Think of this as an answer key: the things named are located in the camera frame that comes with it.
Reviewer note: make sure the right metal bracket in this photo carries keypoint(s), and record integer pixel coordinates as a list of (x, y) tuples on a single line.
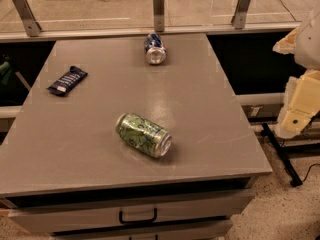
[(239, 18)]

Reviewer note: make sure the middle metal bracket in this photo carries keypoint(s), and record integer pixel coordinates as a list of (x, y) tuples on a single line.
[(158, 15)]

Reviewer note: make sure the dark blue snack bar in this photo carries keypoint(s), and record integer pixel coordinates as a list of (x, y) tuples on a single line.
[(67, 81)]

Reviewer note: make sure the blue soda can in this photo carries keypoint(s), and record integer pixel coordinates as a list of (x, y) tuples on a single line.
[(155, 50)]

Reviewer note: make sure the green soda can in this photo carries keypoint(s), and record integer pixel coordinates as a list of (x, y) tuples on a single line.
[(144, 135)]

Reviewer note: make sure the grey lower drawer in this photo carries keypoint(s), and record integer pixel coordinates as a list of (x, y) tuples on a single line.
[(189, 230)]

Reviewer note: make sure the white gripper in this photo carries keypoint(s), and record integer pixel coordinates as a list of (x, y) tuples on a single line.
[(310, 44)]

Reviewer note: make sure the grey top drawer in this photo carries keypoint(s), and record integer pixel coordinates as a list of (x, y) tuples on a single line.
[(104, 214)]

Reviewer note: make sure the black drawer handle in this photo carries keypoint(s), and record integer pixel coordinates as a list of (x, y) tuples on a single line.
[(138, 217)]

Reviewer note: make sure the grey drawer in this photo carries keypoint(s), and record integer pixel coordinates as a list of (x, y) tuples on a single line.
[(104, 214), (189, 230)]

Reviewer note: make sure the left metal bracket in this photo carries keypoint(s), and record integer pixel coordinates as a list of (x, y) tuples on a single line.
[(30, 24)]

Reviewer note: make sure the metal bracket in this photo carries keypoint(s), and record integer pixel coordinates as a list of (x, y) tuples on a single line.
[(30, 24), (158, 15), (239, 18)]

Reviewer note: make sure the black floor stand bar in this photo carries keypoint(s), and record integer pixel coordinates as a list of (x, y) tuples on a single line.
[(295, 179)]

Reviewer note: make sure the grey metal rail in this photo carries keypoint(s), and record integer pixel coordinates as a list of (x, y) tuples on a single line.
[(224, 29)]

